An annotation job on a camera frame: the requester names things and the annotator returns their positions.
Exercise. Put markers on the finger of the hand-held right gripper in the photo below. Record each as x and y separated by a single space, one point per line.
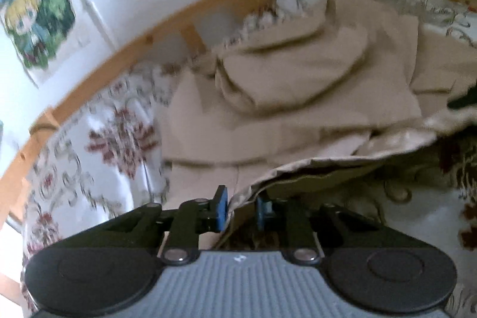
464 100

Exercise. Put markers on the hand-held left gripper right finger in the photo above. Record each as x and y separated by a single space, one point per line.
261 215

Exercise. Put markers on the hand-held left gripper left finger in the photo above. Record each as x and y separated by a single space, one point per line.
222 210

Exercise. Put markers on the beige hooded jacket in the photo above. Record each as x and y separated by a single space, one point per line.
298 79

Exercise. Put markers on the floral bedsheet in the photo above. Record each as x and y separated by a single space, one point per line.
111 139

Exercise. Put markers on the blond cartoon character poster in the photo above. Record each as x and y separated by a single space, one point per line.
37 16

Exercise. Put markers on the wooden bed frame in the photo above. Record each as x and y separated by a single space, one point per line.
149 38

